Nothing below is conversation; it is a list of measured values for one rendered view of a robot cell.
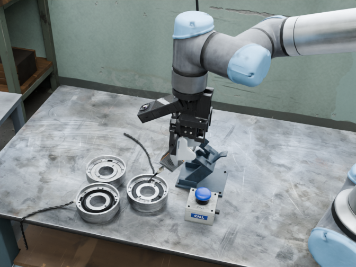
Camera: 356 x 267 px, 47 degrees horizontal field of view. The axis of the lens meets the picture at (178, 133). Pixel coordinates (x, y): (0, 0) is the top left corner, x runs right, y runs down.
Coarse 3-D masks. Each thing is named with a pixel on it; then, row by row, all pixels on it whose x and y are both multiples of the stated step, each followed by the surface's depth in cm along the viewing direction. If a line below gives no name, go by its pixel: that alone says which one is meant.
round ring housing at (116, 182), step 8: (96, 160) 111; (104, 160) 111; (112, 160) 111; (120, 160) 110; (88, 168) 108; (96, 168) 108; (104, 168) 110; (112, 168) 109; (88, 176) 104; (104, 176) 106; (112, 176) 106; (120, 176) 105; (112, 184) 104; (120, 184) 108
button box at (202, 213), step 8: (192, 192) 101; (192, 200) 99; (200, 200) 98; (208, 200) 99; (216, 200) 99; (192, 208) 97; (200, 208) 97; (208, 208) 97; (192, 216) 98; (200, 216) 97; (208, 216) 97; (208, 224) 98
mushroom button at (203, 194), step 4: (200, 188) 98; (204, 188) 98; (196, 192) 97; (200, 192) 97; (204, 192) 97; (208, 192) 97; (196, 196) 97; (200, 196) 96; (204, 196) 96; (208, 196) 96; (204, 200) 96
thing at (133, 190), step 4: (144, 180) 106; (152, 180) 106; (136, 184) 104; (140, 184) 105; (156, 184) 105; (160, 184) 105; (132, 188) 103; (136, 188) 103; (160, 188) 104; (132, 192) 102; (160, 192) 103; (132, 196) 101; (136, 196) 101; (160, 196) 102; (152, 200) 100; (156, 200) 101
